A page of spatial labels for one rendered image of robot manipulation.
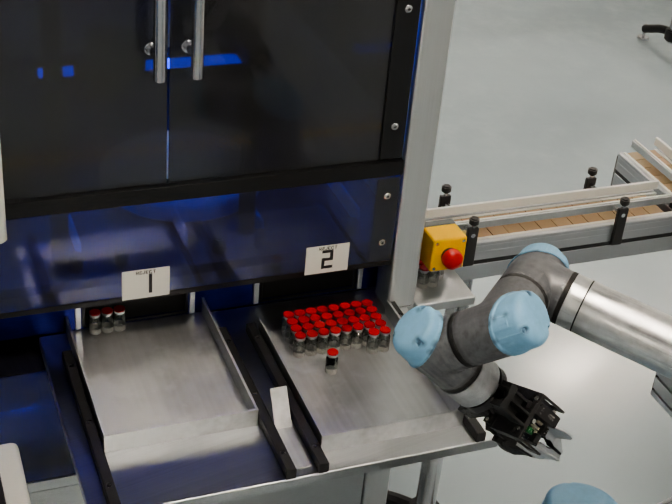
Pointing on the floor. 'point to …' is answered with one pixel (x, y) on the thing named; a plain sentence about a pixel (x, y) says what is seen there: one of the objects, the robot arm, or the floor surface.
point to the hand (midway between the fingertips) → (551, 448)
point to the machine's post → (414, 178)
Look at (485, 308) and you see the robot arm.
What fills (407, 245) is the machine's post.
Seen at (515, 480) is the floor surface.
